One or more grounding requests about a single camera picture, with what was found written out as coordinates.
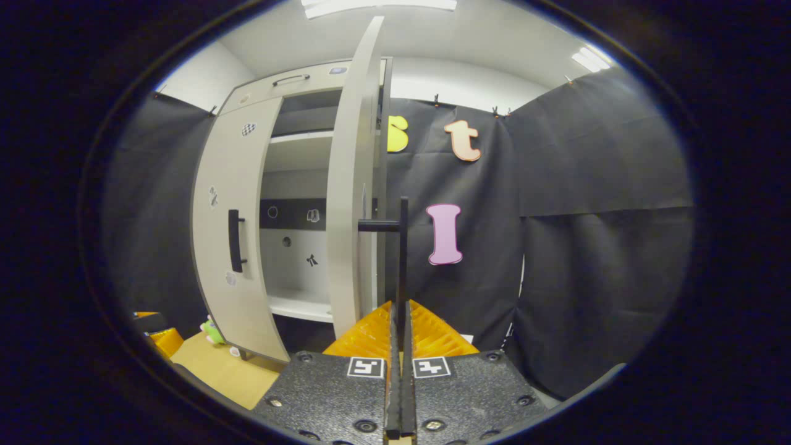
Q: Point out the beige cabinet door checkered sticker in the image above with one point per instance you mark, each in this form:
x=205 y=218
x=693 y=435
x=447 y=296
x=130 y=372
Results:
x=247 y=185

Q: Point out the beige cabinet door box sticker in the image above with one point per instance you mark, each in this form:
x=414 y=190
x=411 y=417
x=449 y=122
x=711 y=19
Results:
x=346 y=216

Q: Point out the green pink plush toy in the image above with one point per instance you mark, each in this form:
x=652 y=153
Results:
x=212 y=330

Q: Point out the beige double-door shoe cabinet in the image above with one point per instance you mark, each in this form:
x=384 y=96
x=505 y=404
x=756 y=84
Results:
x=259 y=93

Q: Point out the white cabinet shelf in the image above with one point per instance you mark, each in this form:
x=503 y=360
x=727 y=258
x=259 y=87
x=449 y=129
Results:
x=303 y=136
x=296 y=304

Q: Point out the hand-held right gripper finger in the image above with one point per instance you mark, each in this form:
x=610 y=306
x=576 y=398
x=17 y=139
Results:
x=408 y=395
x=393 y=395

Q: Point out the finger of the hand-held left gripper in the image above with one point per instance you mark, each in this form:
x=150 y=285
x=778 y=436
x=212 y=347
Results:
x=167 y=343

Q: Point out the long ceiling light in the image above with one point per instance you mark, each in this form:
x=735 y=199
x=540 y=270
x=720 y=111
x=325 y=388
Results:
x=591 y=59
x=377 y=7

